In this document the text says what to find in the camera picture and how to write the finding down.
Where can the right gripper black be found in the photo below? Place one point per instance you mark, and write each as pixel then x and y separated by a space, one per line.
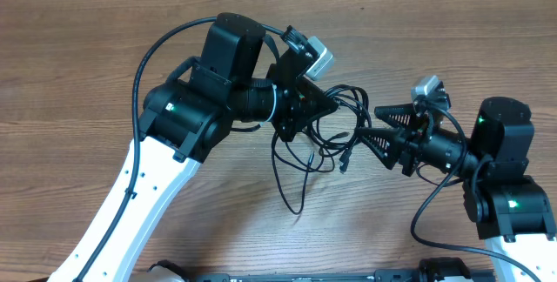
pixel 396 139

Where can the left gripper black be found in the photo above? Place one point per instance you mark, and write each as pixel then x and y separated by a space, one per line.
pixel 300 108

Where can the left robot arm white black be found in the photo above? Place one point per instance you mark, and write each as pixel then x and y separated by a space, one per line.
pixel 247 72

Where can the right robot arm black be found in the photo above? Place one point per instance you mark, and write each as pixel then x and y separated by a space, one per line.
pixel 512 214

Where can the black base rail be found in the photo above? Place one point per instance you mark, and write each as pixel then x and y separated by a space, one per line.
pixel 428 270

